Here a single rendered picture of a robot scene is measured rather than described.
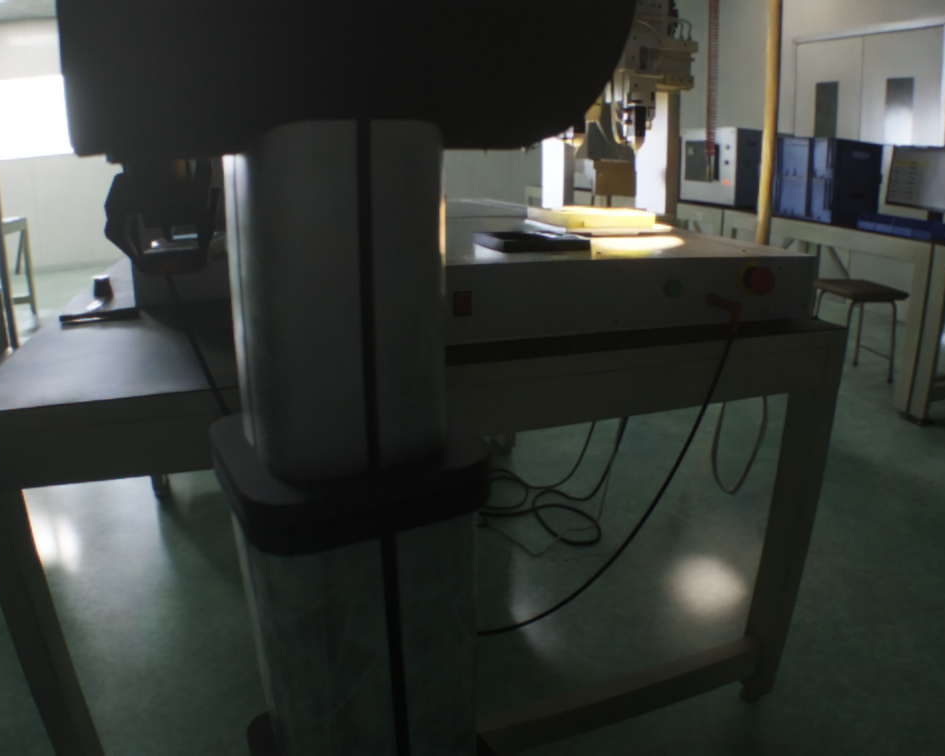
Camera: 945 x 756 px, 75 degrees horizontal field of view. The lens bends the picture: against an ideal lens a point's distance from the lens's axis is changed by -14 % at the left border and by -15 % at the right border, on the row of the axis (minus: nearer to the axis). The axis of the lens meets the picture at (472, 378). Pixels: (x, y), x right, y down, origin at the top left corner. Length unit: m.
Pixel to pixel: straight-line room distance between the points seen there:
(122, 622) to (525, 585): 0.96
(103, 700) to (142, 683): 0.09
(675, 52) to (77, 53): 1.20
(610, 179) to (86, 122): 1.27
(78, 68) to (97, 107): 0.02
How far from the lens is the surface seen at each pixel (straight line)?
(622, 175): 1.46
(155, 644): 1.66
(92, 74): 0.23
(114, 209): 0.70
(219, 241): 0.85
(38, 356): 1.02
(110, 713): 1.52
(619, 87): 1.30
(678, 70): 1.35
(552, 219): 1.18
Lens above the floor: 0.98
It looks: 17 degrees down
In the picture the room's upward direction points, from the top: straight up
